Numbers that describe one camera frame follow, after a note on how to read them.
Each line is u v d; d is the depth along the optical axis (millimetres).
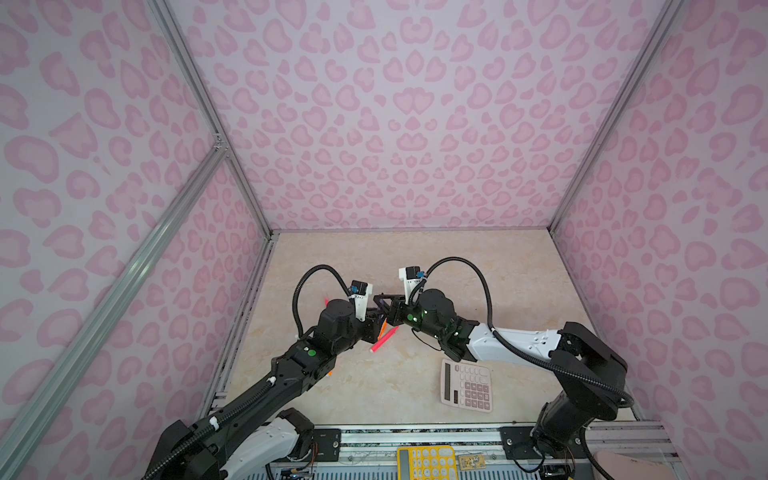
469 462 703
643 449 731
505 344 524
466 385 808
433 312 606
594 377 446
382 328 761
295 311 582
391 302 734
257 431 570
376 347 900
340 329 617
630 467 689
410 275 719
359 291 677
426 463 698
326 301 621
